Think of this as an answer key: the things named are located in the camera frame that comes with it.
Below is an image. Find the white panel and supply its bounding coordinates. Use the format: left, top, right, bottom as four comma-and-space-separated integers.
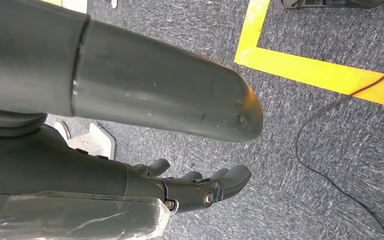
62, 0, 89, 14

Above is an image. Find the black device base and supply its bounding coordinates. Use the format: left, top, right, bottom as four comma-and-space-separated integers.
280, 0, 384, 10

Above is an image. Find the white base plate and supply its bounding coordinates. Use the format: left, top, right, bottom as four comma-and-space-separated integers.
53, 120, 117, 161

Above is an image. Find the black floor cable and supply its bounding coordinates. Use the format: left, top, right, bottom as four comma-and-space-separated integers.
295, 57, 384, 240

